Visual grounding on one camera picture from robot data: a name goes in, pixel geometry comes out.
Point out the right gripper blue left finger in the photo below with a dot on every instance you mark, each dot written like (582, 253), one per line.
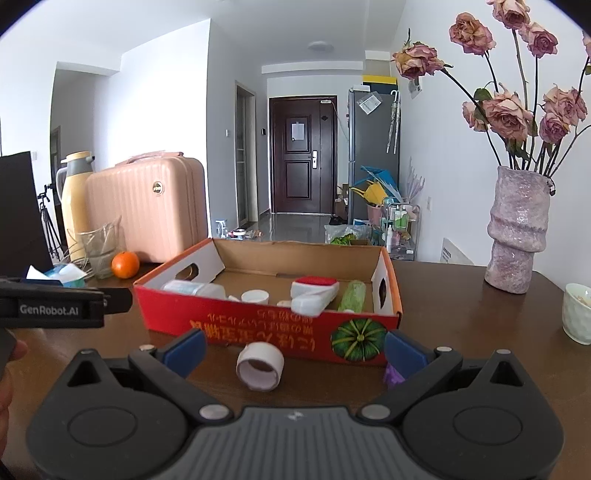
(185, 353)

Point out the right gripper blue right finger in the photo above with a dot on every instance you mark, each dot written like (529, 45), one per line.
(404, 354)

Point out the green spray bottle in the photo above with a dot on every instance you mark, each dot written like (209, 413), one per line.
(354, 297)

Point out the white tape roll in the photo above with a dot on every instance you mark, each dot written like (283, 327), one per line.
(260, 366)

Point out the white ribbed bottle cap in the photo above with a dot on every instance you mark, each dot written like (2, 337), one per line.
(255, 296)

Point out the red white lint brush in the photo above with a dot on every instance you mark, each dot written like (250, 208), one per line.
(311, 295)

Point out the person left hand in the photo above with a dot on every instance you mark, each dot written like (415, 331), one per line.
(6, 393)

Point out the purple gear lid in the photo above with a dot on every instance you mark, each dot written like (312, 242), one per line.
(392, 377)

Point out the blue tissue pack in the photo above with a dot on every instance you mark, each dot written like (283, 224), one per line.
(68, 275)

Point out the clear glass cup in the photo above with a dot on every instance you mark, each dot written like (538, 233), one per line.
(93, 251)

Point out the red cardboard box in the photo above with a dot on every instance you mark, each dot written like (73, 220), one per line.
(201, 288)

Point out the orange fruit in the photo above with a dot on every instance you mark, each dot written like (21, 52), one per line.
(125, 265)

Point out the yellow thermos jug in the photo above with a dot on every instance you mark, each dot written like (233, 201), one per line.
(70, 183)

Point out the pink mini suitcase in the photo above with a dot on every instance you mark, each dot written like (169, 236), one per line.
(158, 201)

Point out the purple textured vase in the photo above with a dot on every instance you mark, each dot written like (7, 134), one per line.
(518, 226)

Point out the pale green bowl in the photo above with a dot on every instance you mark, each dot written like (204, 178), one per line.
(576, 313)

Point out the grey refrigerator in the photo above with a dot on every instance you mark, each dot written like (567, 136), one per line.
(374, 139)

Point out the dark brown entrance door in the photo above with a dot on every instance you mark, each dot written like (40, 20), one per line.
(303, 154)

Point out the dried pink roses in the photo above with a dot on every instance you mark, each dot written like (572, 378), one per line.
(501, 84)

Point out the yellow box on fridge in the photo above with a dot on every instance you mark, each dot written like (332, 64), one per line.
(380, 80)

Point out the camera tripod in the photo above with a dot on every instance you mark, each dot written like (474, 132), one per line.
(53, 240)

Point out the white board against wall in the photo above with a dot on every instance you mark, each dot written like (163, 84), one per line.
(451, 254)

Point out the wire storage rack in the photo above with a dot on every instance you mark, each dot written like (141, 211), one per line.
(400, 226)

